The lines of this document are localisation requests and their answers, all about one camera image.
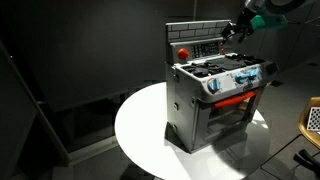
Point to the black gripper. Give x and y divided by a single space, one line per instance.
244 20

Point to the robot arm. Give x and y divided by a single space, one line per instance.
276 5

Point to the small orange stove button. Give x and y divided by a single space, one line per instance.
222 44

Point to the paired blue stove knobs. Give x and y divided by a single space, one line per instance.
247 76

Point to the single blue stove knob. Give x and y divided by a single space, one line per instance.
213 85

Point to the large orange stove knob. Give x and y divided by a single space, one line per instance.
183 54

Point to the grey toy stove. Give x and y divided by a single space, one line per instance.
200 110

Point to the checkerboard calibration sheet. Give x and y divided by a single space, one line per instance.
314 119

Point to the wooden chair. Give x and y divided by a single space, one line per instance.
305 130

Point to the white round table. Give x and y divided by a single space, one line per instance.
143 140

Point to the black floor object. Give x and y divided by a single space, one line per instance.
308 161

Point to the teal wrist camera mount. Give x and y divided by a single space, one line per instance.
268 22

